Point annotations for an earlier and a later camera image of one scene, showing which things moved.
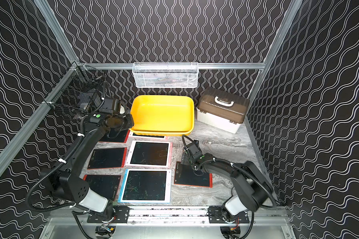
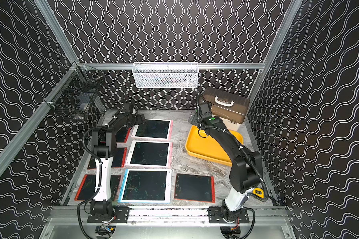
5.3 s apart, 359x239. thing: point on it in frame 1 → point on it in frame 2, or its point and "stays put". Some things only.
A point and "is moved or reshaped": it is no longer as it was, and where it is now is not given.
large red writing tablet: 107,185 stays put
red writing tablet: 185,175 is moved or reshaped
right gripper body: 185,159 → 195,120
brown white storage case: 222,109 stays put
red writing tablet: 115,135 stays put
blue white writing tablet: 146,186 stays put
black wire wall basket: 81,85 stays put
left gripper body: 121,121 → 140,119
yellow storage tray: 163,115 → 205,148
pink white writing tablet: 151,154 stays put
